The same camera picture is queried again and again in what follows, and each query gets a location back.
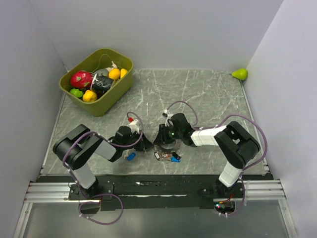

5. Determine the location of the green pear toy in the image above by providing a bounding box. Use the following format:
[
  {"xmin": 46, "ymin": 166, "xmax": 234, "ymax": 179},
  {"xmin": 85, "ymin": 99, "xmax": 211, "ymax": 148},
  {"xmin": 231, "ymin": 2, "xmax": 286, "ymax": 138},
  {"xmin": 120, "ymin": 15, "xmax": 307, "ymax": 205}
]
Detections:
[{"xmin": 231, "ymin": 68, "xmax": 248, "ymax": 81}]

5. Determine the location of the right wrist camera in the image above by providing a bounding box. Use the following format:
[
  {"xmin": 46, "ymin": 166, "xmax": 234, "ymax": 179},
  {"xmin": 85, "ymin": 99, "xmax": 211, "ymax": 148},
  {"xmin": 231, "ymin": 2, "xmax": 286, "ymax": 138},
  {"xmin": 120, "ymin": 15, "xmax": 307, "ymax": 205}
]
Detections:
[{"xmin": 162, "ymin": 109, "xmax": 173, "ymax": 126}]

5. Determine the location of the green toy fruit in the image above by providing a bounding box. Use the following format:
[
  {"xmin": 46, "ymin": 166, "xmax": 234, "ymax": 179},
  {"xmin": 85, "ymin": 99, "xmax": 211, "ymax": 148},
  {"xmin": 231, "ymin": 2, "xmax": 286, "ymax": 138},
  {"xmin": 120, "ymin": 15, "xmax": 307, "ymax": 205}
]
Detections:
[{"xmin": 69, "ymin": 88, "xmax": 84, "ymax": 98}]

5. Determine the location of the olive green plastic bin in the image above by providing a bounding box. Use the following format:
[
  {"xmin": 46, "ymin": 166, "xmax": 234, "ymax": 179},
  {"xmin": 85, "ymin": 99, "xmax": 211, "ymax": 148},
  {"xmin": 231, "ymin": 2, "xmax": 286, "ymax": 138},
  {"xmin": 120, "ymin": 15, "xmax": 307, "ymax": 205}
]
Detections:
[{"xmin": 59, "ymin": 48, "xmax": 134, "ymax": 117}]

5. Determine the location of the metal disc with key rings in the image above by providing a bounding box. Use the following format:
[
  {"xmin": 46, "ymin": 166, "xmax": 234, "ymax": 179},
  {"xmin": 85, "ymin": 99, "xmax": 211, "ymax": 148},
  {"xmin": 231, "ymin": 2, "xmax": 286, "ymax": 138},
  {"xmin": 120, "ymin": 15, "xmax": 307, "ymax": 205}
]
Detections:
[{"xmin": 154, "ymin": 140, "xmax": 182, "ymax": 162}]

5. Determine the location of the aluminium rail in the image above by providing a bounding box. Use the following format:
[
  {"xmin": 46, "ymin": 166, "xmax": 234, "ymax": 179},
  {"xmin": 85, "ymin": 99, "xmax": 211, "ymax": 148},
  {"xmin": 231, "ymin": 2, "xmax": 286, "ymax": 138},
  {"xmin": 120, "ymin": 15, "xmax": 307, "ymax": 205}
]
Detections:
[{"xmin": 23, "ymin": 180, "xmax": 286, "ymax": 203}]

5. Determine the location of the dark blue key tag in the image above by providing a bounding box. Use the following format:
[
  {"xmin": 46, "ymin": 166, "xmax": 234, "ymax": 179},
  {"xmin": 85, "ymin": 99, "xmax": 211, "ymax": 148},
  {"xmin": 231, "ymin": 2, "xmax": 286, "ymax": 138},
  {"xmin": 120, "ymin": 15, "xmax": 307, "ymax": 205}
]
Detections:
[{"xmin": 171, "ymin": 152, "xmax": 181, "ymax": 163}]

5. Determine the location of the orange toy fruit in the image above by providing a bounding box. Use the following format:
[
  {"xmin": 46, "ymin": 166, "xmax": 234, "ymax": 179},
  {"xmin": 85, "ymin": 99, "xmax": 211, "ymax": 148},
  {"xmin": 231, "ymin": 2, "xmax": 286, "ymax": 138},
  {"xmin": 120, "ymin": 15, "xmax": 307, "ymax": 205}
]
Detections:
[{"xmin": 108, "ymin": 68, "xmax": 121, "ymax": 81}]

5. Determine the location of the yellow lemon toy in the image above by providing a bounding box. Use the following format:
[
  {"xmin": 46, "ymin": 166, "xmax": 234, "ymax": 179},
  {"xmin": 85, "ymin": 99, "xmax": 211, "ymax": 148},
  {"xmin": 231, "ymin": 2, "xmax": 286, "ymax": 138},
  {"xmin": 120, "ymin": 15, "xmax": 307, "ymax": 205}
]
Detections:
[{"xmin": 120, "ymin": 68, "xmax": 128, "ymax": 79}]

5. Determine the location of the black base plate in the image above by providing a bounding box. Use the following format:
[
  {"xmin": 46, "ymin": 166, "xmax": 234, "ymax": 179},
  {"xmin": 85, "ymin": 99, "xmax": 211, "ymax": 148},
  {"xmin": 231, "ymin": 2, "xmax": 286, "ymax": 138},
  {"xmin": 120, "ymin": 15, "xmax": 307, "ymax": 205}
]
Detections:
[{"xmin": 68, "ymin": 175, "xmax": 243, "ymax": 211}]

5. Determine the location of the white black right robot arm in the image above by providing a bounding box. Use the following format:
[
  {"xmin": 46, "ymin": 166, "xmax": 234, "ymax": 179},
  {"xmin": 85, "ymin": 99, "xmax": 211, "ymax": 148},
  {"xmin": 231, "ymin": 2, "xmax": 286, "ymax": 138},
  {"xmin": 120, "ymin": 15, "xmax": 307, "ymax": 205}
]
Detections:
[{"xmin": 154, "ymin": 113, "xmax": 261, "ymax": 198}]

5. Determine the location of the black key tag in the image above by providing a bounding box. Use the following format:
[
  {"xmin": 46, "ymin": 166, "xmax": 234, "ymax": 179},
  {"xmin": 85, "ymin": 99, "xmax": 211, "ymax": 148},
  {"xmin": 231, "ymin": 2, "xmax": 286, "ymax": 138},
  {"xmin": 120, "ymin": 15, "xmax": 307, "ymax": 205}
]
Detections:
[{"xmin": 154, "ymin": 152, "xmax": 160, "ymax": 161}]

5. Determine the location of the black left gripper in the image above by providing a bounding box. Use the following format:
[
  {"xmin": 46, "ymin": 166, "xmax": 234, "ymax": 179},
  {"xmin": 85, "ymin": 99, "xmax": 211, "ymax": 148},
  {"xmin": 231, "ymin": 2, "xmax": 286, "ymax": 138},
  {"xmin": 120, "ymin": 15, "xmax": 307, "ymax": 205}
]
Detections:
[{"xmin": 121, "ymin": 130, "xmax": 154, "ymax": 151}]

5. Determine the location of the black wrapped cylinder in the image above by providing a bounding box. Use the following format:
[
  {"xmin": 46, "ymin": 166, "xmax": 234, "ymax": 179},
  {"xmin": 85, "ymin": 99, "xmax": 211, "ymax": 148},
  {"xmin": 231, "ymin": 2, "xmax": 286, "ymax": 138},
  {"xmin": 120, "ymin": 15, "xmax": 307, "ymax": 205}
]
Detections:
[{"xmin": 91, "ymin": 74, "xmax": 115, "ymax": 92}]

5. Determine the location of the red dragon fruit toy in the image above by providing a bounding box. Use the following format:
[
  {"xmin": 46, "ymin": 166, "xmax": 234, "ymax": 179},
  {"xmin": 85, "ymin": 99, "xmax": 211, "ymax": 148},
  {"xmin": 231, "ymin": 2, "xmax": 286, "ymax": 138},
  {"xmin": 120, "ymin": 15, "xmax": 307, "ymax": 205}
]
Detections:
[{"xmin": 70, "ymin": 71, "xmax": 94, "ymax": 89}]

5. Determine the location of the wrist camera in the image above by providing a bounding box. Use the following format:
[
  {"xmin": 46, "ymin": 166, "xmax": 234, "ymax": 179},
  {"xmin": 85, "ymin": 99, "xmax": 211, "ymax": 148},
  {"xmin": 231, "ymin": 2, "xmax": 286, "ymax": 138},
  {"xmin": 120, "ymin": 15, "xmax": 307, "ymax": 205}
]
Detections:
[
  {"xmin": 162, "ymin": 109, "xmax": 173, "ymax": 126},
  {"xmin": 128, "ymin": 117, "xmax": 141, "ymax": 134}
]

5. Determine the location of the yellow bell pepper toy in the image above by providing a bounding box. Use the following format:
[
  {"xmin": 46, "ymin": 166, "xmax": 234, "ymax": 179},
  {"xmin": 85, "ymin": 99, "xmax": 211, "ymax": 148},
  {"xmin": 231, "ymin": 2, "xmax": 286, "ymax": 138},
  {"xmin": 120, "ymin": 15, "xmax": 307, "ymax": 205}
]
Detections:
[{"xmin": 82, "ymin": 90, "xmax": 98, "ymax": 103}]

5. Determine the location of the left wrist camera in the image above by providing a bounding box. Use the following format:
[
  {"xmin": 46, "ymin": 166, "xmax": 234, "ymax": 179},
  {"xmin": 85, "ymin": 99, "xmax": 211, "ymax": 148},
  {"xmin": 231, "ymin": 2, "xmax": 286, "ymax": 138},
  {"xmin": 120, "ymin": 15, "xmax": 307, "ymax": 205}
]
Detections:
[{"xmin": 128, "ymin": 117, "xmax": 141, "ymax": 134}]

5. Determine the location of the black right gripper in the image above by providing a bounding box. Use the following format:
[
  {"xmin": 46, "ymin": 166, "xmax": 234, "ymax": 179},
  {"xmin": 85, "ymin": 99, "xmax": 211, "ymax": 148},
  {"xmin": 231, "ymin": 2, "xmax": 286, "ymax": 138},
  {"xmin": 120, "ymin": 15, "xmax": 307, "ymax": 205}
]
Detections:
[{"xmin": 153, "ymin": 123, "xmax": 183, "ymax": 145}]

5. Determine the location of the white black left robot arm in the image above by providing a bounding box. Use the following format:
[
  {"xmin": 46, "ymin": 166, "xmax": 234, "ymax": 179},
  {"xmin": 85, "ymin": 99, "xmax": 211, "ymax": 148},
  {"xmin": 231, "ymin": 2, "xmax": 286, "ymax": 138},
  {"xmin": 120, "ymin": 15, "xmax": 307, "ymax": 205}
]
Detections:
[{"xmin": 53, "ymin": 124, "xmax": 153, "ymax": 199}]

